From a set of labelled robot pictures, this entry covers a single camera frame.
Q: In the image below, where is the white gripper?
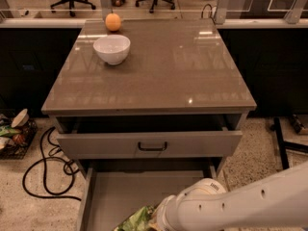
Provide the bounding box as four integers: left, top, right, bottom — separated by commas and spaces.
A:
156, 195, 175, 231

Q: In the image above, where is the green jalapeno chip bag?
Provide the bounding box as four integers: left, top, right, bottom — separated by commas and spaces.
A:
113, 206, 156, 231

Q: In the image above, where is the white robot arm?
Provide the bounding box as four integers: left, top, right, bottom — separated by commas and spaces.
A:
157, 162, 308, 231

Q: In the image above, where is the grey middle drawer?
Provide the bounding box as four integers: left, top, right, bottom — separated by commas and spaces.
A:
76, 163, 217, 231

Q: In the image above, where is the grey drawer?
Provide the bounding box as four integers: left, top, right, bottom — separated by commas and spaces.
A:
51, 113, 248, 161
76, 163, 217, 231

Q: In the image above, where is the grey top drawer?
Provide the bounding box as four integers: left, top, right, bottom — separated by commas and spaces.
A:
51, 113, 248, 161

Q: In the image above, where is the grey cabinet counter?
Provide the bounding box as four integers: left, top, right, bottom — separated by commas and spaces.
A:
41, 19, 256, 116

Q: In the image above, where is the green bag in basket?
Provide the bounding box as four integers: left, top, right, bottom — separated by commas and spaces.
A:
0, 125, 21, 138

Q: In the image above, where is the black rolling stand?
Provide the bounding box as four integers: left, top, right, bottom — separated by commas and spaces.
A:
270, 117, 308, 169

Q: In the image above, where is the white ceramic bowl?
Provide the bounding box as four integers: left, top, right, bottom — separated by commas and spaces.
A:
93, 35, 131, 65

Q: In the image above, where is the white bowl in basket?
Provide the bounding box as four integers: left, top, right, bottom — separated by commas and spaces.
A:
12, 109, 29, 128

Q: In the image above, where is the orange fruit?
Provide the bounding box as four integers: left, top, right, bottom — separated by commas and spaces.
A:
105, 13, 121, 32

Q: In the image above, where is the black drawer handle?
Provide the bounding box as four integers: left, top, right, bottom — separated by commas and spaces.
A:
138, 141, 168, 152

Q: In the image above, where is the black floor cable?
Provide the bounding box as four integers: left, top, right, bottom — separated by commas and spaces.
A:
21, 126, 83, 202

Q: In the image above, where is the black wire basket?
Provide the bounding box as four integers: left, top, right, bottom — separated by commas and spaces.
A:
0, 114, 38, 160

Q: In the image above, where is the grey metal post right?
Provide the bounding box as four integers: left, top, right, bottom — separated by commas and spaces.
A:
214, 0, 230, 25

